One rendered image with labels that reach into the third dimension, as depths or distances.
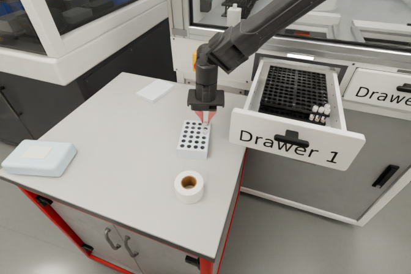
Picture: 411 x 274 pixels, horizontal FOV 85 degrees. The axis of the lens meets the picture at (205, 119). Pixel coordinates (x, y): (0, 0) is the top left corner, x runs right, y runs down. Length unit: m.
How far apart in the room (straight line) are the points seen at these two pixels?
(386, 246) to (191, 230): 1.26
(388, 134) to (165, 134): 0.80
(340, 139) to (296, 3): 0.29
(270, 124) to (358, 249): 1.11
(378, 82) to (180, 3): 0.68
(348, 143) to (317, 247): 0.95
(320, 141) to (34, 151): 0.73
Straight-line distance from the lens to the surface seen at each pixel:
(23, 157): 0.77
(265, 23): 0.50
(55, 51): 0.97
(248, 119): 0.55
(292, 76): 0.79
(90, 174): 0.69
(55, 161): 0.71
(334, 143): 0.58
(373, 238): 1.63
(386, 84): 0.89
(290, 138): 0.53
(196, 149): 0.63
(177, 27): 0.89
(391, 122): 1.02
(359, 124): 1.01
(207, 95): 0.59
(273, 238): 1.41
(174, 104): 0.84
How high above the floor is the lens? 1.27
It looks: 41 degrees down
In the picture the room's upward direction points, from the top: straight up
